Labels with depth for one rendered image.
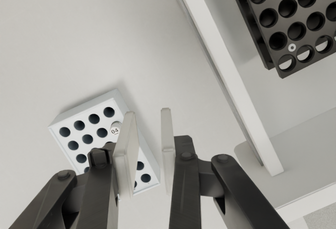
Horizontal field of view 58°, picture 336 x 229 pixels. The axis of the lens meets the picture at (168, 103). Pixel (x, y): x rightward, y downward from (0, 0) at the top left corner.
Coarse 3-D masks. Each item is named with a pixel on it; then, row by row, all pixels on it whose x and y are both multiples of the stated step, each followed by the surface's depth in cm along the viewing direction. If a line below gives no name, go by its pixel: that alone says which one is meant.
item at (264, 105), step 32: (192, 0) 21; (224, 0) 27; (224, 32) 28; (224, 64) 23; (256, 64) 29; (288, 64) 29; (320, 64) 29; (256, 96) 30; (288, 96) 30; (320, 96) 30; (256, 128) 24; (288, 128) 31
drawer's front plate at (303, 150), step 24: (312, 120) 30; (240, 144) 33; (288, 144) 29; (312, 144) 27; (264, 168) 27; (288, 168) 26; (312, 168) 25; (264, 192) 25; (288, 192) 24; (312, 192) 23; (288, 216) 23
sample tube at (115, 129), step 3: (114, 123) 34; (117, 123) 34; (120, 123) 35; (111, 126) 33; (114, 126) 33; (117, 126) 33; (120, 126) 34; (111, 129) 33; (114, 129) 33; (117, 129) 33; (111, 132) 33; (114, 132) 33; (117, 132) 33; (114, 135) 33; (117, 135) 34
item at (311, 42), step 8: (328, 32) 21; (312, 40) 22; (328, 40) 22; (296, 48) 22; (312, 48) 22; (328, 48) 22; (280, 56) 22; (296, 56) 22; (312, 56) 22; (320, 56) 22; (296, 64) 22; (304, 64) 22; (280, 72) 22; (288, 72) 22
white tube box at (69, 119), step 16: (112, 96) 34; (64, 112) 37; (80, 112) 34; (96, 112) 34; (112, 112) 36; (64, 128) 36; (80, 128) 35; (96, 128) 35; (64, 144) 35; (80, 144) 35; (96, 144) 35; (144, 144) 38; (80, 160) 37; (144, 160) 36; (144, 176) 38
